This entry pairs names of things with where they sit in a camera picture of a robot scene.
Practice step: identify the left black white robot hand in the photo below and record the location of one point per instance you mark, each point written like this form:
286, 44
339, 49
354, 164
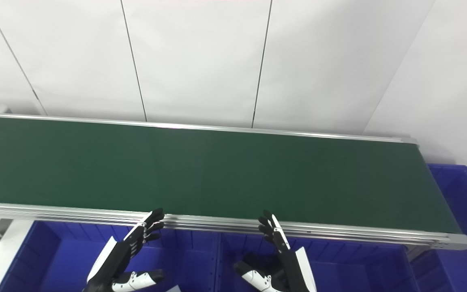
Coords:
112, 263

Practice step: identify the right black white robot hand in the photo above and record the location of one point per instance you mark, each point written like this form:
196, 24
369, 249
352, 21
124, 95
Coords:
294, 271

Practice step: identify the white square part with hole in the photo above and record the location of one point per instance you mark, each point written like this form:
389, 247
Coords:
172, 289

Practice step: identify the blue plastic bin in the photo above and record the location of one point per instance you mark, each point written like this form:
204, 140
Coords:
460, 211
63, 259
359, 271

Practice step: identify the green conveyor belt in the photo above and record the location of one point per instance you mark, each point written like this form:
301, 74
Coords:
217, 170

